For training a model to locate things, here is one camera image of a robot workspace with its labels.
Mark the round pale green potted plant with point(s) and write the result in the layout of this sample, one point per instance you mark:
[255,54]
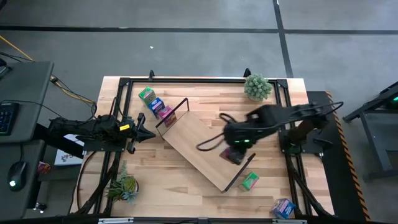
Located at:
[257,87]

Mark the small pink packet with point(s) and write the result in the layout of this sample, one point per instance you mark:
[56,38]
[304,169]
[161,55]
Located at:
[43,168]

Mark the spiky green succulent plant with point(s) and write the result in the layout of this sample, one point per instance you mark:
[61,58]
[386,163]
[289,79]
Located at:
[126,186]

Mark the blue Frosted Flakes cereal box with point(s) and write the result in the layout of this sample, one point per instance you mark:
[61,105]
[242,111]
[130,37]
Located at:
[156,105]
[283,208]

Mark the black mat with hazard stripe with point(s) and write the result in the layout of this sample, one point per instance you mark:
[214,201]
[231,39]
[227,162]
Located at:
[342,186]

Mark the white printed box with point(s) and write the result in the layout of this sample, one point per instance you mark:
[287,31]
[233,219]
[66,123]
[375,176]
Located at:
[66,157]

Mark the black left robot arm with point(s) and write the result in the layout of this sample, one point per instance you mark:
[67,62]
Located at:
[93,126]

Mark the dark device on desk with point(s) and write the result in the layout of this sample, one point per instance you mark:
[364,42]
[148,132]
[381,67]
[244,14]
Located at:
[3,71]

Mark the black metal stand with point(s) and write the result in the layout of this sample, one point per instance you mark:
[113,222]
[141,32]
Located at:
[371,130]

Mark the pink Raisin Bran cereal box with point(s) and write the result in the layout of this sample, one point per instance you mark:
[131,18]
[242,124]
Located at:
[167,113]
[224,153]

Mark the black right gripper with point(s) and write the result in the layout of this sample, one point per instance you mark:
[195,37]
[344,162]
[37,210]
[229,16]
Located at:
[239,133]

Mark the silver black caster wheel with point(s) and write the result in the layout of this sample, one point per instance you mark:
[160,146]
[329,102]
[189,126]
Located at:
[40,207]

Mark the black aluminium table frame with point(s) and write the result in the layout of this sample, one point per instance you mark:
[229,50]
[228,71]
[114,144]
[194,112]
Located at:
[186,80]

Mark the silver metal bracket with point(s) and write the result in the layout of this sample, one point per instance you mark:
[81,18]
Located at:
[115,220]
[289,221]

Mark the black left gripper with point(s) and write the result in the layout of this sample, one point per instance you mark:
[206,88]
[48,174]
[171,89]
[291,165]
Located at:
[130,133]

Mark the wooden shelf with black legs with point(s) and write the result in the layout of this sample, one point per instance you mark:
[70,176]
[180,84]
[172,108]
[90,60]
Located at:
[192,140]

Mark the grey desk surface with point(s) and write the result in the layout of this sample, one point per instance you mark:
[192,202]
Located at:
[9,208]
[28,87]

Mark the black computer mouse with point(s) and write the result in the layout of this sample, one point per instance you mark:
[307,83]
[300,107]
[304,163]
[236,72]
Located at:
[17,174]

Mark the green Apple Jacks cereal box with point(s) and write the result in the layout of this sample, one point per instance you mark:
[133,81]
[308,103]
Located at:
[250,180]
[147,95]

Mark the black table edge bar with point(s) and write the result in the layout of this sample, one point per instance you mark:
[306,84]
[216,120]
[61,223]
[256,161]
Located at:
[161,221]

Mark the black backlit keyboard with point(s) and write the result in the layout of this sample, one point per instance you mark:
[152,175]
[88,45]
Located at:
[7,118]

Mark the black diagonal support beam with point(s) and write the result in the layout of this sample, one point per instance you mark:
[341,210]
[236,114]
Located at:
[62,147]

